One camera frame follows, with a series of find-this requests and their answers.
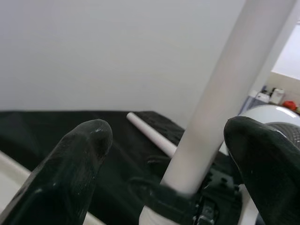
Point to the white plastic children table top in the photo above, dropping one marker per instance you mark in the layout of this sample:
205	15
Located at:
9	168

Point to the white plastic table leg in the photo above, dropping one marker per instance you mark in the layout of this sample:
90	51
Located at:
150	133
218	105

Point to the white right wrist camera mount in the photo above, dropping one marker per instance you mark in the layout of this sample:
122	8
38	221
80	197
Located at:
250	206

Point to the white small box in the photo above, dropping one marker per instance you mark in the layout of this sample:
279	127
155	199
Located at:
262	96

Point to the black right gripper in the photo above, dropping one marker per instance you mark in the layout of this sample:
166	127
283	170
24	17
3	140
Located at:
215	204

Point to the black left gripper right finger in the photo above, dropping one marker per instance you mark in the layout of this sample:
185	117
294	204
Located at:
269	178

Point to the white round pedestal fan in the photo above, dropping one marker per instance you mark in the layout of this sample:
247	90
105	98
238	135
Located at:
264	113

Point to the white canister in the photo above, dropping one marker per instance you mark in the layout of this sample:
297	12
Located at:
279	96

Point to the red round object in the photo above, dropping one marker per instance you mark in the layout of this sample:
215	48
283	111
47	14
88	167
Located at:
289	105

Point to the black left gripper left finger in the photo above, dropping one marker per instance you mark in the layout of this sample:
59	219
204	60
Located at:
58	182

